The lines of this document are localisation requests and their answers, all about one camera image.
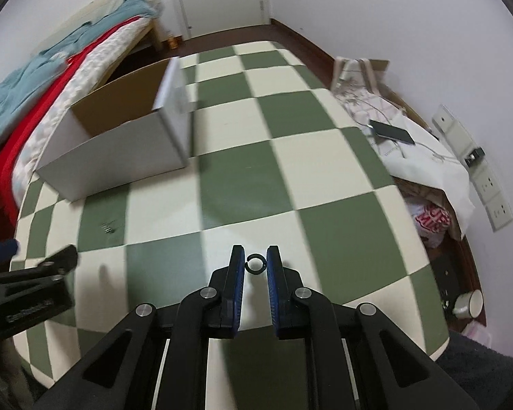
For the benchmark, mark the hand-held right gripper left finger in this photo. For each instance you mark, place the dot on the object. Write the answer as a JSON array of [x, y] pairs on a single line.
[[238, 282]]

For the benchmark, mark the white red plastic bag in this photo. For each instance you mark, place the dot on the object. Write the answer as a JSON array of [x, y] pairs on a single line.
[[431, 222]]

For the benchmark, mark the wooden bed frame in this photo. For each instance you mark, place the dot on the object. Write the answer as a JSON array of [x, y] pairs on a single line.
[[154, 34]]

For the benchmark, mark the white cardboard box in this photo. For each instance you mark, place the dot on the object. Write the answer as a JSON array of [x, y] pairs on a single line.
[[124, 158]]

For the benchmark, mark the small silver earrings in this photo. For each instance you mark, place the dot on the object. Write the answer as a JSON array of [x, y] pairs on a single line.
[[108, 227]]

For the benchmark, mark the white cup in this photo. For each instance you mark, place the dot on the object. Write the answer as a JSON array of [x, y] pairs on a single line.
[[468, 304]]

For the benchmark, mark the black charger plug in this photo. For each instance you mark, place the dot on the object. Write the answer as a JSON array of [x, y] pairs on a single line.
[[474, 156]]

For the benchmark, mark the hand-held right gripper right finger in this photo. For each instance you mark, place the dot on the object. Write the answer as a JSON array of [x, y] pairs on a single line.
[[273, 282]]

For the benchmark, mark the green checkered table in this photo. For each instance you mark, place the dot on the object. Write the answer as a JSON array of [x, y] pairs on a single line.
[[282, 179]]

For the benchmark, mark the white wall switch plate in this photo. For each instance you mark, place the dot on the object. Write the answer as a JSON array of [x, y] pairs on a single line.
[[444, 117]]

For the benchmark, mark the small plastic bottle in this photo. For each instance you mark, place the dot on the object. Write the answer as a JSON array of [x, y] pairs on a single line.
[[172, 42]]

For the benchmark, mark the brown cardboard box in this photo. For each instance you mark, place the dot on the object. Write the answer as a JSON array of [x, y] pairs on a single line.
[[449, 209]]

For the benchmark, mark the grey checkered quilt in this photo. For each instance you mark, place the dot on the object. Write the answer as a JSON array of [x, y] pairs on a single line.
[[81, 72]]

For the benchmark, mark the black smartphone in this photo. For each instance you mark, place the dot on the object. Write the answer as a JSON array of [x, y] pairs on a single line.
[[392, 132]]

